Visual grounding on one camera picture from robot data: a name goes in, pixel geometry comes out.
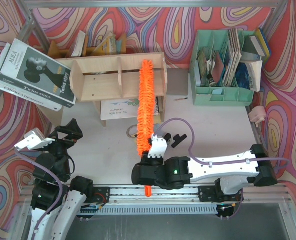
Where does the small stapler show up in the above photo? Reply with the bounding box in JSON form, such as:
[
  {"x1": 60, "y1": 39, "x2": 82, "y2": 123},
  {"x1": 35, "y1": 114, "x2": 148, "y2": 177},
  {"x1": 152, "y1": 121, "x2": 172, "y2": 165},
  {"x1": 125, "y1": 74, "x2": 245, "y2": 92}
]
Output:
[{"x1": 163, "y1": 133, "x2": 172, "y2": 144}]

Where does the orange microfiber duster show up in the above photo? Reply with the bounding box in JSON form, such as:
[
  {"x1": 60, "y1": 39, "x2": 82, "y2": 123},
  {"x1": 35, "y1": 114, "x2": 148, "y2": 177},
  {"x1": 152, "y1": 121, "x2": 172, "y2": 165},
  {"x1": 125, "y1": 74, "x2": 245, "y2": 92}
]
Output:
[{"x1": 136, "y1": 59, "x2": 156, "y2": 198}]

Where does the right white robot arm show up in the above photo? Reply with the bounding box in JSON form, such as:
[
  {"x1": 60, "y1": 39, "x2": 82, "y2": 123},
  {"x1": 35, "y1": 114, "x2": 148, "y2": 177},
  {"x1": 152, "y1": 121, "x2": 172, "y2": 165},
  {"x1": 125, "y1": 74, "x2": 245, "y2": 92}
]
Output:
[{"x1": 131, "y1": 144, "x2": 278, "y2": 198}]

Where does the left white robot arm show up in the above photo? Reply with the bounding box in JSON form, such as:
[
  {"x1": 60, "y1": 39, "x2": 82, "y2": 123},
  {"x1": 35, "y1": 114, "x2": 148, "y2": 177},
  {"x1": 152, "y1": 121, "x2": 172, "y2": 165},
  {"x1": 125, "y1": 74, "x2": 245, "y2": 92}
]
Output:
[{"x1": 28, "y1": 119, "x2": 94, "y2": 240}]

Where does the light wooden bookshelf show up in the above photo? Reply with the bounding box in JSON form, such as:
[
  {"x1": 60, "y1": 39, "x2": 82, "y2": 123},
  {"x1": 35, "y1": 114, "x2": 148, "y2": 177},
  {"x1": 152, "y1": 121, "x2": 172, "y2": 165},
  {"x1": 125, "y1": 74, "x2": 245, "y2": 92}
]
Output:
[{"x1": 59, "y1": 52, "x2": 168, "y2": 122}]

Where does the black clip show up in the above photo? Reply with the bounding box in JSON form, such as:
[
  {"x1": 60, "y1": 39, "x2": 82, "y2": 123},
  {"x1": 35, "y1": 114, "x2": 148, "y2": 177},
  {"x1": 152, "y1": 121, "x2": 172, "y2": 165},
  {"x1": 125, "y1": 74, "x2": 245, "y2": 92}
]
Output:
[{"x1": 171, "y1": 134, "x2": 188, "y2": 149}]

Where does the white book under magazine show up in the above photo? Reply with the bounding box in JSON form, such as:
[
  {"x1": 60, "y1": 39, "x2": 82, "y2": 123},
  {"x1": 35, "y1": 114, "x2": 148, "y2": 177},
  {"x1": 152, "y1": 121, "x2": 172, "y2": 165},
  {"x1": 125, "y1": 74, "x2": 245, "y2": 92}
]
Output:
[{"x1": 0, "y1": 43, "x2": 62, "y2": 112}]

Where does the spiral sketchbook with frog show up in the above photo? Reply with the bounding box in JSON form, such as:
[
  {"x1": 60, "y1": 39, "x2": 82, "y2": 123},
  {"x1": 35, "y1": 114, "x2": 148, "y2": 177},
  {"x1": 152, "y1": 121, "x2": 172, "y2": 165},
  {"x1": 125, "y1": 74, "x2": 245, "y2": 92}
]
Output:
[{"x1": 100, "y1": 97, "x2": 161, "y2": 121}]

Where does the small pencil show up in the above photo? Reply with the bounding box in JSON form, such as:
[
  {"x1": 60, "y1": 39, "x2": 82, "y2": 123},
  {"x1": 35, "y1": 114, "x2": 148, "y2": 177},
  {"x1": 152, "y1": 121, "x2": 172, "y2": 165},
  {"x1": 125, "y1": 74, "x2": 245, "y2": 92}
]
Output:
[{"x1": 174, "y1": 97, "x2": 188, "y2": 101}]

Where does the large Twins story magazine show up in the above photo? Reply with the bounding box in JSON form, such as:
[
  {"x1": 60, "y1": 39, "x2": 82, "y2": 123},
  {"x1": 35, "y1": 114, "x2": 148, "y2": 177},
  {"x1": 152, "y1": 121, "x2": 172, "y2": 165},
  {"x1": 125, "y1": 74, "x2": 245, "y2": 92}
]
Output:
[{"x1": 0, "y1": 39, "x2": 76, "y2": 108}]

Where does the white book in rack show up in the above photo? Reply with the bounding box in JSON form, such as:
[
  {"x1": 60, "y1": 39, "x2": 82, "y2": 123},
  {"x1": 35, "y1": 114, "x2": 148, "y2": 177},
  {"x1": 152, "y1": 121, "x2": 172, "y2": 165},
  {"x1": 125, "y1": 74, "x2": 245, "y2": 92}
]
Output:
[{"x1": 70, "y1": 30, "x2": 86, "y2": 58}]

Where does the yellow book in rack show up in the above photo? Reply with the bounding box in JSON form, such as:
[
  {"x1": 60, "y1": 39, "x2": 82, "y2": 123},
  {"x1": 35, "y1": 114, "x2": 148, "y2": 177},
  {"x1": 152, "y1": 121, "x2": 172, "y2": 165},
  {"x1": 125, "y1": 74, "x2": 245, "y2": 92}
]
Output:
[{"x1": 90, "y1": 32, "x2": 117, "y2": 56}]

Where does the grey notebook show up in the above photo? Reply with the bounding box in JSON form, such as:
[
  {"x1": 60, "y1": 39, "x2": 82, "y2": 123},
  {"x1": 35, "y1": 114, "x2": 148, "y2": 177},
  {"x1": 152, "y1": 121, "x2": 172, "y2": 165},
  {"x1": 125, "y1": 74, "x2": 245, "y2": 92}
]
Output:
[{"x1": 167, "y1": 68, "x2": 189, "y2": 96}]

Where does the pink pig figurine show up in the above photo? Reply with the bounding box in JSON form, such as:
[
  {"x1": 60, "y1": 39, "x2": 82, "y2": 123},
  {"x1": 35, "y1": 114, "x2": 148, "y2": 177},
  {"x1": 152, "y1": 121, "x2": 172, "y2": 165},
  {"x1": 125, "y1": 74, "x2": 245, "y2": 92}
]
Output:
[{"x1": 248, "y1": 105, "x2": 267, "y2": 128}]

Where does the red brown booklet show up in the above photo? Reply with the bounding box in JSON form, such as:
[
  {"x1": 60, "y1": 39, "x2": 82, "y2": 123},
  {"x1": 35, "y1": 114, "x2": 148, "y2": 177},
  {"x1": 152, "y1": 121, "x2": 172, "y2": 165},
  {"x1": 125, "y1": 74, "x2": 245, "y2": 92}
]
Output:
[{"x1": 211, "y1": 51, "x2": 225, "y2": 84}]

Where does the mint green desk organizer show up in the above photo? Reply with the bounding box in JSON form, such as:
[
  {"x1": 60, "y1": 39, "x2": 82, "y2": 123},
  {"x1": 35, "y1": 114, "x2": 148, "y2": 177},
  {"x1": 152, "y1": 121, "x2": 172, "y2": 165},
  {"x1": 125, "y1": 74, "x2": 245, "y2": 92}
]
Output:
[{"x1": 189, "y1": 28, "x2": 254, "y2": 107}]

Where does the blue patterned book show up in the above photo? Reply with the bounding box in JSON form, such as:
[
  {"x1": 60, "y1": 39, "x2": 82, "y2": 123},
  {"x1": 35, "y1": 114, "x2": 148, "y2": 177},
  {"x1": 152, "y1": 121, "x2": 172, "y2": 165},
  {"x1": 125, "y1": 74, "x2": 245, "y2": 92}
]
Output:
[{"x1": 235, "y1": 62, "x2": 250, "y2": 90}]

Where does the white open book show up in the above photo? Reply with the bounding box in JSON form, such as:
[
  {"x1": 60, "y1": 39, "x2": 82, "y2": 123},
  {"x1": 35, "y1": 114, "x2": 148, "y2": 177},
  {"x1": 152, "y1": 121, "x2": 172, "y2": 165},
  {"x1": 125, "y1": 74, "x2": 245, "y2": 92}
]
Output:
[{"x1": 244, "y1": 60, "x2": 263, "y2": 92}]

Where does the grey book on organizer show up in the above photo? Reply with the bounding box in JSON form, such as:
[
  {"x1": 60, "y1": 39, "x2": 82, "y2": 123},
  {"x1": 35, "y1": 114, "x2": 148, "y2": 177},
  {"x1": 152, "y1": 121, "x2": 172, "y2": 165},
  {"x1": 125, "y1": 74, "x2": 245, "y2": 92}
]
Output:
[{"x1": 242, "y1": 35, "x2": 266, "y2": 57}]

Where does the blue yellow book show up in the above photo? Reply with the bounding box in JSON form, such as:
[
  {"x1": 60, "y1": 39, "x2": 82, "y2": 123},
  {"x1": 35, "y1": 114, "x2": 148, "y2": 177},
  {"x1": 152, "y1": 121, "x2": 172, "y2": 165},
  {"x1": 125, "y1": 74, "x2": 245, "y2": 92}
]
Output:
[{"x1": 254, "y1": 28, "x2": 271, "y2": 59}]

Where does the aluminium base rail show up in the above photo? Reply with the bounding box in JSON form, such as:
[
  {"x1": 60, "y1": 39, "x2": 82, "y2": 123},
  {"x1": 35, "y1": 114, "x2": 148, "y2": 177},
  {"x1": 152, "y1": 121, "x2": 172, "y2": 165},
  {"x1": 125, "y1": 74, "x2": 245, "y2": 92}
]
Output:
[{"x1": 20, "y1": 182, "x2": 294, "y2": 216}]

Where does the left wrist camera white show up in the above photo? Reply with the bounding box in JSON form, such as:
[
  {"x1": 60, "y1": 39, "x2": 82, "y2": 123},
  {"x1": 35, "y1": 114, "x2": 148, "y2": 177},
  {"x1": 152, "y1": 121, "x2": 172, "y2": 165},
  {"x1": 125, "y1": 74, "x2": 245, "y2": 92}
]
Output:
[{"x1": 14, "y1": 128, "x2": 56, "y2": 151}]

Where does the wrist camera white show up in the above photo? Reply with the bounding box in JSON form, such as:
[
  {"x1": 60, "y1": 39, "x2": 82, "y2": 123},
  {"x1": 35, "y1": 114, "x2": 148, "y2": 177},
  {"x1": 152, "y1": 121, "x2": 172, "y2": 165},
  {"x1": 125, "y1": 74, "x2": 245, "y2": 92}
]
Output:
[
  {"x1": 148, "y1": 134, "x2": 168, "y2": 159},
  {"x1": 14, "y1": 128, "x2": 56, "y2": 151}
]

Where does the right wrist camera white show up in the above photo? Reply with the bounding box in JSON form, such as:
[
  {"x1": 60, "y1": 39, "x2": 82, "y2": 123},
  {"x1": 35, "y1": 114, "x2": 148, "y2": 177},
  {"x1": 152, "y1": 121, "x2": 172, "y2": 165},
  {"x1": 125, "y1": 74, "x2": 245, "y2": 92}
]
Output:
[{"x1": 148, "y1": 134, "x2": 168, "y2": 159}]

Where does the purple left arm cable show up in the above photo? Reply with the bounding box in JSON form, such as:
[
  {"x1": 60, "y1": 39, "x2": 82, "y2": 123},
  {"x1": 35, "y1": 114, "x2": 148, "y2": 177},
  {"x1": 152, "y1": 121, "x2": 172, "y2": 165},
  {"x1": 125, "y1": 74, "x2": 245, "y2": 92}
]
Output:
[{"x1": 14, "y1": 148, "x2": 64, "y2": 236}]

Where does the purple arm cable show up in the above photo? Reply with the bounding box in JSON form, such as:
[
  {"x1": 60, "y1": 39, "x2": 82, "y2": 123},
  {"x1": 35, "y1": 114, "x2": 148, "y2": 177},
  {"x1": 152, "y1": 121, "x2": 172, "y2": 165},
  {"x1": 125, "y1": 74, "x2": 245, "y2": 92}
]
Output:
[
  {"x1": 14, "y1": 148, "x2": 64, "y2": 236},
  {"x1": 155, "y1": 117, "x2": 290, "y2": 171}
]

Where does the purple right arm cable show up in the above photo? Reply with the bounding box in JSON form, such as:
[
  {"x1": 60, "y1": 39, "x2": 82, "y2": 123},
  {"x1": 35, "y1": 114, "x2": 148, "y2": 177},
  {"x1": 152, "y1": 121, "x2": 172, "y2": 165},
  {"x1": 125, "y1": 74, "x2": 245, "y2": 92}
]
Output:
[{"x1": 155, "y1": 117, "x2": 290, "y2": 171}]

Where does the tape roll ring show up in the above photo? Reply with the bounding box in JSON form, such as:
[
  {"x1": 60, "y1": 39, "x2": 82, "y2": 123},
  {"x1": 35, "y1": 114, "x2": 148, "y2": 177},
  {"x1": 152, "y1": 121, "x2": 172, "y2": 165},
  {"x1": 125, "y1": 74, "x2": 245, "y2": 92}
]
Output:
[{"x1": 126, "y1": 124, "x2": 139, "y2": 139}]

